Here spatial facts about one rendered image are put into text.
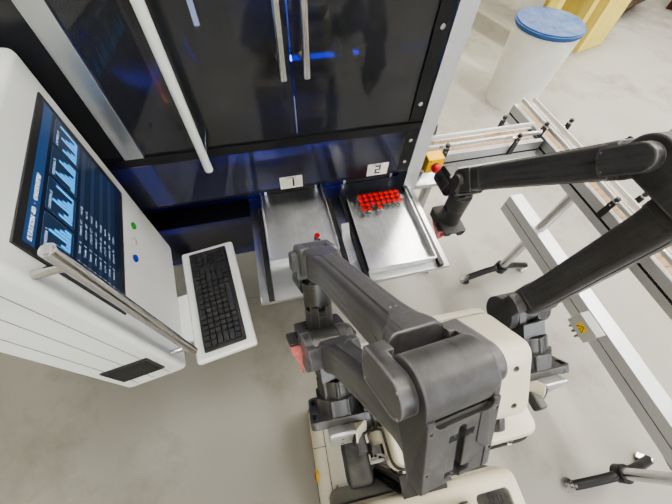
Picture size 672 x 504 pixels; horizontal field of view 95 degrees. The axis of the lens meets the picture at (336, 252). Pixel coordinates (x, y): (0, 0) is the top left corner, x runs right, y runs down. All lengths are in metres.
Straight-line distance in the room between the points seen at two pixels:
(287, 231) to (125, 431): 1.40
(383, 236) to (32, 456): 2.02
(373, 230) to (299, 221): 0.30
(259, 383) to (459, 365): 1.70
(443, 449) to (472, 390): 0.06
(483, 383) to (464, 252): 2.14
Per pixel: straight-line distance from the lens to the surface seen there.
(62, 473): 2.26
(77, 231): 0.82
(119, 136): 1.10
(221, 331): 1.15
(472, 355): 0.29
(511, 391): 0.62
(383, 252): 1.18
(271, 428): 1.89
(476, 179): 0.79
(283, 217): 1.27
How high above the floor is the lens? 1.87
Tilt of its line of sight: 58 degrees down
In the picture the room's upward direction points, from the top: 4 degrees clockwise
